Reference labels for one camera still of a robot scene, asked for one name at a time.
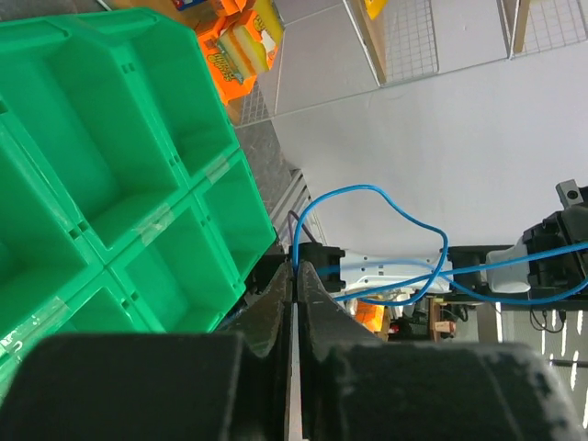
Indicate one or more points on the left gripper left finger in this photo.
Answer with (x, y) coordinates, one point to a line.
(231, 384)

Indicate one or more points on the blue product box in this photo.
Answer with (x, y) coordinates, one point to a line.
(181, 5)

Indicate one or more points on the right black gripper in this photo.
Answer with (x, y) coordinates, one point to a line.
(549, 260)

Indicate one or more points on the yellow candy bag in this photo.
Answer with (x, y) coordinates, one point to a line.
(374, 7)

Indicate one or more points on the orange yellow sponge pack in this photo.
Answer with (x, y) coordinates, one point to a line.
(239, 43)

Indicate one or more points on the white wire shelf rack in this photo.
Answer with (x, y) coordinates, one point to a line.
(413, 40)

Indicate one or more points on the green six-compartment bin tray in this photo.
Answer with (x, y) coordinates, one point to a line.
(127, 203)

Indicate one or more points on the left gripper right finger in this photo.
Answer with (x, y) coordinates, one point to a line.
(355, 386)

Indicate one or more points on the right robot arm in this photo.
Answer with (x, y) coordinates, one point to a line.
(416, 274)

